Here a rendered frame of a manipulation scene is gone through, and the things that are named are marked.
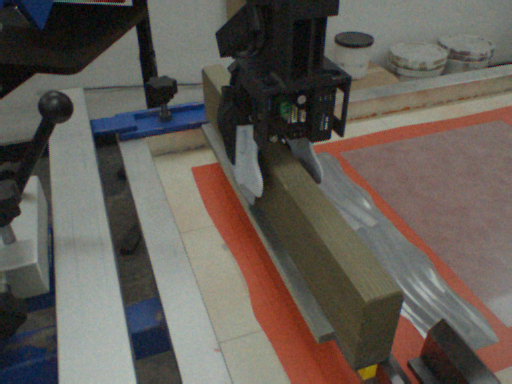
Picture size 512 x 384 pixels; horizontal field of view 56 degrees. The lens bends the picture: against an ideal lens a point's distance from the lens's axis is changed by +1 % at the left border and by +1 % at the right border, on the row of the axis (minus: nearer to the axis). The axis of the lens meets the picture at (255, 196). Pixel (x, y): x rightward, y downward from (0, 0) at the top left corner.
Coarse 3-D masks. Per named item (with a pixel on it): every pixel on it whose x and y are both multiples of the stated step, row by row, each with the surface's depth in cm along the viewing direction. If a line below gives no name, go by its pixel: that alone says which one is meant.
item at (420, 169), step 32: (416, 128) 78; (448, 128) 78; (480, 128) 78; (352, 160) 70; (384, 160) 70; (416, 160) 70; (448, 160) 70; (480, 160) 70; (224, 192) 64; (384, 192) 64; (416, 192) 64; (448, 192) 64; (480, 192) 64; (224, 224) 59; (256, 256) 54
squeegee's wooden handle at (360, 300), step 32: (288, 160) 43; (288, 192) 39; (320, 192) 39; (288, 224) 41; (320, 224) 36; (320, 256) 35; (352, 256) 33; (320, 288) 37; (352, 288) 31; (384, 288) 31; (352, 320) 32; (384, 320) 32; (352, 352) 33; (384, 352) 34
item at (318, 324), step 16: (208, 128) 61; (224, 160) 55; (240, 192) 50; (256, 208) 48; (256, 224) 46; (272, 240) 44; (272, 256) 43; (288, 256) 42; (288, 272) 41; (288, 288) 40; (304, 288) 39; (304, 304) 38; (320, 320) 37; (320, 336) 36
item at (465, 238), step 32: (416, 224) 59; (448, 224) 59; (480, 224) 59; (448, 256) 54; (480, 256) 54; (256, 288) 50; (480, 288) 50; (288, 320) 47; (288, 352) 44; (320, 352) 44; (416, 352) 44; (480, 352) 44
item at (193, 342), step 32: (352, 96) 79; (384, 96) 80; (416, 96) 82; (448, 96) 85; (192, 128) 71; (128, 160) 64; (160, 192) 58; (160, 224) 53; (160, 256) 49; (160, 288) 46; (192, 288) 46; (192, 320) 43; (192, 352) 40
